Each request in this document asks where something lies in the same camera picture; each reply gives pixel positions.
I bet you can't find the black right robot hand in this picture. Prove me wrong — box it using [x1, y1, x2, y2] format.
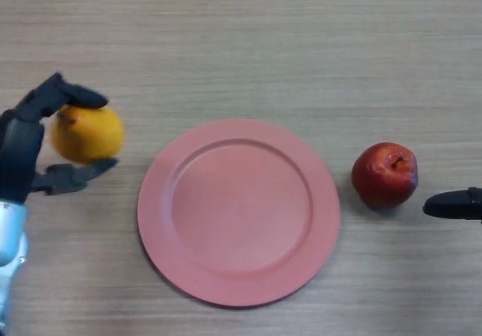
[422, 187, 482, 225]

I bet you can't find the pink round plate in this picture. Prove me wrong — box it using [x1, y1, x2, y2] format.
[136, 118, 341, 309]

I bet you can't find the red apple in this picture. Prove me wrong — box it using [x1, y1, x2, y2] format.
[350, 142, 419, 209]

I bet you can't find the yellow pear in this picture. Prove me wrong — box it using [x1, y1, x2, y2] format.
[50, 104, 126, 165]

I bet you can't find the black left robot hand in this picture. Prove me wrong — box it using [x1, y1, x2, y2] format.
[0, 72, 119, 206]

